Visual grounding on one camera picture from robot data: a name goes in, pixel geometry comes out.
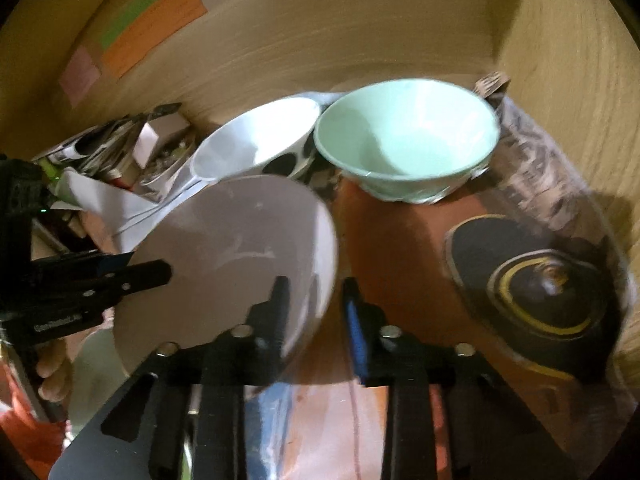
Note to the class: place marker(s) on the white black-dotted bowl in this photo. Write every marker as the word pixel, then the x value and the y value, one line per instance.
pixel 240 145

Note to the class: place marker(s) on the green sticky note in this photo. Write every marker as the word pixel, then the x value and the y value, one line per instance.
pixel 127 20

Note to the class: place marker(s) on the small white box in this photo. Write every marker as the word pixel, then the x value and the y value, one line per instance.
pixel 160 135

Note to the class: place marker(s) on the white paper sheet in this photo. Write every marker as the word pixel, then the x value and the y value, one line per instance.
pixel 115 205

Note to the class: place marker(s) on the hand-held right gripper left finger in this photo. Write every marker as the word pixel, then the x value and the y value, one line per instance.
pixel 280 305

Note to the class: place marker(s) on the lilac bowl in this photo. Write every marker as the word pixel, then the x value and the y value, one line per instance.
pixel 225 260

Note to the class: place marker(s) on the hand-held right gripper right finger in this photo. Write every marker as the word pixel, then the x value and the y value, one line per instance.
pixel 356 330

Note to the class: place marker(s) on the stack of newspapers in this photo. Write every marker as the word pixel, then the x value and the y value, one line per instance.
pixel 95 145

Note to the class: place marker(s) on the small bowl of trinkets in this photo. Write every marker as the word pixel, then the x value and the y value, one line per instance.
pixel 165 166

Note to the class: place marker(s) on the printed newspaper liner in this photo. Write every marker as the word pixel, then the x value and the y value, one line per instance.
pixel 400 250

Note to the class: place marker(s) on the pink sticky note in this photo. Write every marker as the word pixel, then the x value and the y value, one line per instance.
pixel 80 75

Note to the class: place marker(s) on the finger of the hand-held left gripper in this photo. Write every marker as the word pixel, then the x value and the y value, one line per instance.
pixel 135 277
pixel 85 265

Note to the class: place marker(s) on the mint green bowl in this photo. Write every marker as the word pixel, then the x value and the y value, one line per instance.
pixel 400 130

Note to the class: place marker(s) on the orange sticky note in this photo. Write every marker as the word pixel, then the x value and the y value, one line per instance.
pixel 150 30

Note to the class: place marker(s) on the person's orange garment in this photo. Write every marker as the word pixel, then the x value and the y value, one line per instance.
pixel 25 440

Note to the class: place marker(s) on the person's left hand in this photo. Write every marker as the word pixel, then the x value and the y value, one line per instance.
pixel 55 375

